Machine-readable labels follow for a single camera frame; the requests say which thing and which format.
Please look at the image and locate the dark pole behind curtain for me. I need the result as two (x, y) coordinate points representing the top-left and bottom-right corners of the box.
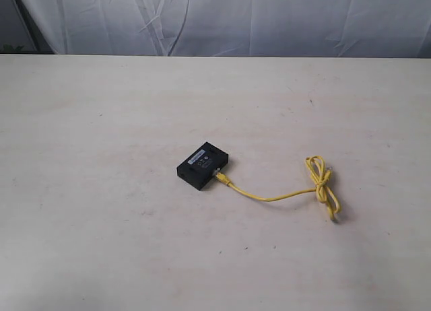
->
(13, 0), (53, 55)

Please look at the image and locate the black rectangular adapter box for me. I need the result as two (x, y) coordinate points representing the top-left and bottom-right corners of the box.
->
(176, 142), (229, 191)

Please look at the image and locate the yellow ethernet cable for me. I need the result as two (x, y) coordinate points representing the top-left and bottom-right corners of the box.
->
(213, 155), (343, 223)

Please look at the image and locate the white backdrop curtain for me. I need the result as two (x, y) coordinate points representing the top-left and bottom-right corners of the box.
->
(1, 0), (430, 58)

